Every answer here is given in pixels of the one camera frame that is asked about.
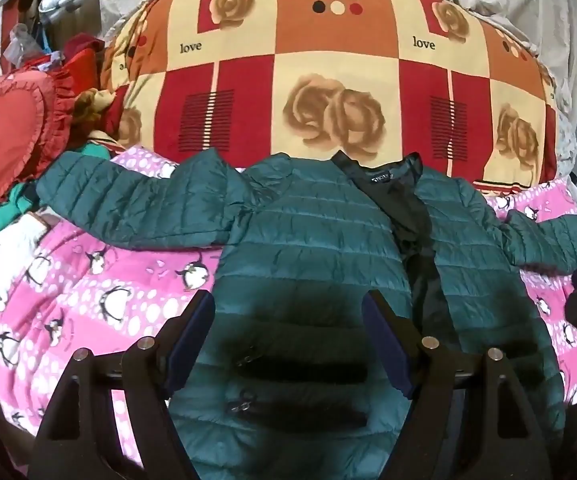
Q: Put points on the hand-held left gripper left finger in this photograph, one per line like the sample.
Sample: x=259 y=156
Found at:
x=191 y=345

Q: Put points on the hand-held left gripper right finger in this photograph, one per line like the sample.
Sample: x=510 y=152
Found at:
x=388 y=345

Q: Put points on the dark green puffer jacket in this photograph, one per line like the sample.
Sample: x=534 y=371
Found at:
x=318 y=240

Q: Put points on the pink penguin blanket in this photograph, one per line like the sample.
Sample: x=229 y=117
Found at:
x=93 y=280

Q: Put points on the white fluffy cloth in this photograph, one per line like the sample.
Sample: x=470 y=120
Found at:
x=3 y=250

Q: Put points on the gold and red satin cloth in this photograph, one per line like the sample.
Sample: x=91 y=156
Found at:
x=93 y=105

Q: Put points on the rose patterned checked quilt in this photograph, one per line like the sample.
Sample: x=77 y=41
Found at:
x=333 y=70

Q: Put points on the red heart ruffled pillow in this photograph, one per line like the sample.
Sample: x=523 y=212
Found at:
x=3 y=135

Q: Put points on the grey crumpled sheet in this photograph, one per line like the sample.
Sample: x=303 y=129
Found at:
x=518 y=5

